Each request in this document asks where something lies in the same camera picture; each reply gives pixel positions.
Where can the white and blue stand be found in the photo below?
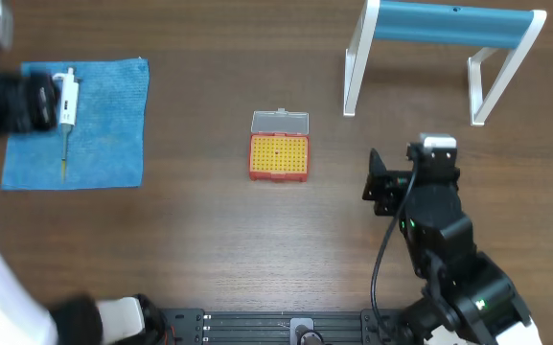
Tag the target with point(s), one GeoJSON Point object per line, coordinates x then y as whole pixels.
{"type": "Point", "coordinates": [448, 24]}

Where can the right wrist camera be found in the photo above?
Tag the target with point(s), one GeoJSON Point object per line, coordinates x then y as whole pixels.
{"type": "Point", "coordinates": [436, 149]}

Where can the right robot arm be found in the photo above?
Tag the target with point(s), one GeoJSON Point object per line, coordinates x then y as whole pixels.
{"type": "Point", "coordinates": [453, 268]}

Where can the red and yellow tip box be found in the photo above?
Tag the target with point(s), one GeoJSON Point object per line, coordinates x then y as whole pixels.
{"type": "Point", "coordinates": [279, 154]}

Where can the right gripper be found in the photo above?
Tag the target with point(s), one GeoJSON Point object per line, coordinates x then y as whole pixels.
{"type": "Point", "coordinates": [391, 191]}

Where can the blue cloth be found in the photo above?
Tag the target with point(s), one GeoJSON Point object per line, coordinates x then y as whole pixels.
{"type": "Point", "coordinates": [108, 129]}

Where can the mounting rail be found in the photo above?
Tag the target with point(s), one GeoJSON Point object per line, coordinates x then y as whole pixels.
{"type": "Point", "coordinates": [257, 328]}

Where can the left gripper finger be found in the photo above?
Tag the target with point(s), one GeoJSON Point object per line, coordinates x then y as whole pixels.
{"type": "Point", "coordinates": [43, 103]}

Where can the white pipette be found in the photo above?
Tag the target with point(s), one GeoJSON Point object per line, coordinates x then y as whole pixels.
{"type": "Point", "coordinates": [69, 100]}

